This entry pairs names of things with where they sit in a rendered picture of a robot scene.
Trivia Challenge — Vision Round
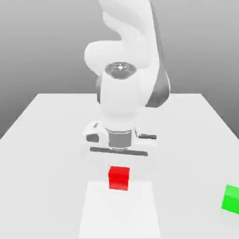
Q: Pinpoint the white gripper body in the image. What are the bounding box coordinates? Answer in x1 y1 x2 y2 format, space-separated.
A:
80 143 158 165

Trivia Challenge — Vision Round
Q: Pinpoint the small green cube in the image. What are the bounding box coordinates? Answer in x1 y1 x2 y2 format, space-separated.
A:
221 184 239 215

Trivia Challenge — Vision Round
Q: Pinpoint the small red cube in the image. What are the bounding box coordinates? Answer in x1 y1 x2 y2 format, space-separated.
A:
108 166 130 191

